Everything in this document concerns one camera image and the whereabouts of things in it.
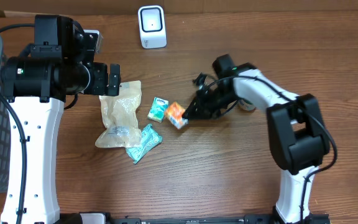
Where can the teal tissue pack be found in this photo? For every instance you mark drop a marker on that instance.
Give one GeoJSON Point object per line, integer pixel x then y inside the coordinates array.
{"type": "Point", "coordinates": [157, 109]}

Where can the clear plastic bag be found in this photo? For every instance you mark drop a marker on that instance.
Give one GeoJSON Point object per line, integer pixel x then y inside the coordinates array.
{"type": "Point", "coordinates": [119, 117]}

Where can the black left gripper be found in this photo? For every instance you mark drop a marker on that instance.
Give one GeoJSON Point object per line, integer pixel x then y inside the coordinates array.
{"type": "Point", "coordinates": [102, 87]}

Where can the orange tissue pack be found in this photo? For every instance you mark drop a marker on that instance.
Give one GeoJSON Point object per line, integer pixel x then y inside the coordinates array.
{"type": "Point", "coordinates": [174, 114]}

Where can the white barcode scanner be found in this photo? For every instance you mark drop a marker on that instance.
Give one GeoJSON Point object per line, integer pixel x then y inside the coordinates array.
{"type": "Point", "coordinates": [152, 27]}

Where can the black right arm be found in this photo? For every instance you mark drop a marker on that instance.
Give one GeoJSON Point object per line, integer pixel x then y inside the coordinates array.
{"type": "Point", "coordinates": [297, 137]}

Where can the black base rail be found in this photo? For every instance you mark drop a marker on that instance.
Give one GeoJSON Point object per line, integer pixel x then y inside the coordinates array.
{"type": "Point", "coordinates": [197, 220]}

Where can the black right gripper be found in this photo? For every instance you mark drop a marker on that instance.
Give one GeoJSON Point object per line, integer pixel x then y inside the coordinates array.
{"type": "Point", "coordinates": [201, 102]}

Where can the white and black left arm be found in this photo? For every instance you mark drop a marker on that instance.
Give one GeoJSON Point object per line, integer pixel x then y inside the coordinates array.
{"type": "Point", "coordinates": [35, 85]}

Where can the teal wipes packet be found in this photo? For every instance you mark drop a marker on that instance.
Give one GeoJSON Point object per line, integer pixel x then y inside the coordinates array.
{"type": "Point", "coordinates": [150, 139]}

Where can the green lid jar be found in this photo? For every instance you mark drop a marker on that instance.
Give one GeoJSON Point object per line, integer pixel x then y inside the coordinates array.
{"type": "Point", "coordinates": [246, 105]}

